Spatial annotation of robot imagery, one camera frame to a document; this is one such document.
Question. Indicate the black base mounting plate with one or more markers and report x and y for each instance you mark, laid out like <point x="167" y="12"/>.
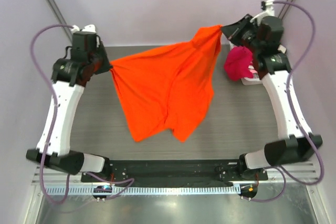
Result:
<point x="183" y="173"/>

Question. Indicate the magenta t shirt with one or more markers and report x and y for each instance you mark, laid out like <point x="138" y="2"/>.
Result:
<point x="237" y="63"/>

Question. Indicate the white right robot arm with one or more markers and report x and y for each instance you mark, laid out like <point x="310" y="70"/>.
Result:
<point x="296" y="141"/>

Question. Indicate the aluminium rail frame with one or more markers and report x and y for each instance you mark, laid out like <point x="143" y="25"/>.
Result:
<point x="305" y="171"/>

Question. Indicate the light pink t shirt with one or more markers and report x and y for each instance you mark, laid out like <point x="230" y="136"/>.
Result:
<point x="253" y="74"/>

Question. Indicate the white perforated plastic basket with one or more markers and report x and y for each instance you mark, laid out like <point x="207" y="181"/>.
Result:
<point x="246" y="81"/>

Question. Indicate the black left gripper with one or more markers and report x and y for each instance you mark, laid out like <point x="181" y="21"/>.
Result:
<point x="102" y="60"/>

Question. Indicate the orange t shirt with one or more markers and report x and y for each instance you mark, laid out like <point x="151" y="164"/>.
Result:
<point x="168" y="87"/>

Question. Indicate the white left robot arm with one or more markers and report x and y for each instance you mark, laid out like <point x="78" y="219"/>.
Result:
<point x="69" y="78"/>

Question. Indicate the white folded t shirt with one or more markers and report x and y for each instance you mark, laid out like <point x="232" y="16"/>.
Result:
<point x="282" y="49"/>

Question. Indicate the white slotted cable duct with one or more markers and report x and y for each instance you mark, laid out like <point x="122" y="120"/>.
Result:
<point x="132" y="191"/>

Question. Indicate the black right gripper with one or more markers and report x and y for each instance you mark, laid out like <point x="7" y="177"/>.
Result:
<point x="237" y="30"/>

